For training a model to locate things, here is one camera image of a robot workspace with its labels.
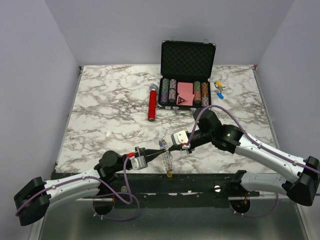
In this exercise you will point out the red glitter microphone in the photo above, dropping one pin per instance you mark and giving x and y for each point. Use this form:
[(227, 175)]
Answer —
[(153, 92)]

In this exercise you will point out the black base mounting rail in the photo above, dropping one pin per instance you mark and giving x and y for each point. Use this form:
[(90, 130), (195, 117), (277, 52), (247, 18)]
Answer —
[(157, 191)]

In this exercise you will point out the black triangular all-in button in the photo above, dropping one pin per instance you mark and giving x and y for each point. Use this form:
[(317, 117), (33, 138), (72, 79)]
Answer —
[(180, 100)]

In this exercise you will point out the blue key tag far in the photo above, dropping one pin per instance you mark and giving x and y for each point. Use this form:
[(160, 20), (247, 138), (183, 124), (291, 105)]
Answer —
[(220, 95)]

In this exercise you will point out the orange blue lower chip stack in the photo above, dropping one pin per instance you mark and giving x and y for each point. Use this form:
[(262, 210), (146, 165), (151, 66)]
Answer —
[(171, 95)]

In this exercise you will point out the yellow key tag far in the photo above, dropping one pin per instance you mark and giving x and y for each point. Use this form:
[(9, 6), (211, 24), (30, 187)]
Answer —
[(218, 84)]

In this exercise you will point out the loose pink playing cards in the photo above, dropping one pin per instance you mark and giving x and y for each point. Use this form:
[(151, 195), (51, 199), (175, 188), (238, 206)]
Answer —
[(188, 97)]

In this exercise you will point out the purple chip stack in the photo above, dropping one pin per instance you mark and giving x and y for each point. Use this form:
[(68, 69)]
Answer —
[(164, 98)]

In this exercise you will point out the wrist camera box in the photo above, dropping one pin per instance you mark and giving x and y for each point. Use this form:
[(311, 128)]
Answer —
[(138, 163), (180, 139)]

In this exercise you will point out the orange black chip stack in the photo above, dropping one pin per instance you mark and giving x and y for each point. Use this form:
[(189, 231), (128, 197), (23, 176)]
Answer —
[(204, 90)]

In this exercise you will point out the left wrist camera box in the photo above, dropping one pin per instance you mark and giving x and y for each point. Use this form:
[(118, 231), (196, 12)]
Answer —
[(138, 163)]

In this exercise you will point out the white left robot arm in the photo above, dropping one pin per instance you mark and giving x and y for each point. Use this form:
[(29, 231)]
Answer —
[(38, 195)]

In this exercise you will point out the pink playing card deck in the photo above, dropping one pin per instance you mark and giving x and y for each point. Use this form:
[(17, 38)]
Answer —
[(185, 87)]

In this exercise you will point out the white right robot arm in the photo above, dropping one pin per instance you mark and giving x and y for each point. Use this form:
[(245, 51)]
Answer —
[(296, 177)]

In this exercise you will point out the black poker chip case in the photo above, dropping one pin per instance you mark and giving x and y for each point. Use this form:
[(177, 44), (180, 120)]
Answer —
[(187, 62)]

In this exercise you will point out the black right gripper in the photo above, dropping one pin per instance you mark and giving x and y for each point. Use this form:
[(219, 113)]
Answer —
[(176, 148)]

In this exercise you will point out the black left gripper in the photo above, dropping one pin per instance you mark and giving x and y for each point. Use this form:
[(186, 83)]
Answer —
[(145, 153)]

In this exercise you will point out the red chip stack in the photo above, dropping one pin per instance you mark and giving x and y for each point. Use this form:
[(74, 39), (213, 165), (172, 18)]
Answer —
[(197, 97)]

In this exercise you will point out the round metal keyring disc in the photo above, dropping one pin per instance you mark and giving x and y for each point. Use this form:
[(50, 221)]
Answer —
[(166, 157)]

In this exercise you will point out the green blue chip stack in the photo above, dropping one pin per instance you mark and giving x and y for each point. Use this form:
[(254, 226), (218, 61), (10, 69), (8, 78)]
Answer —
[(165, 85)]

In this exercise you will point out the green chip stack right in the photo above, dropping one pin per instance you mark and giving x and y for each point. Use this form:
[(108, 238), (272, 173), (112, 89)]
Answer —
[(197, 86)]

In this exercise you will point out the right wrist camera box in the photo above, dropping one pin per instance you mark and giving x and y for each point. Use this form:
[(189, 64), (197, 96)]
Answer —
[(180, 139)]

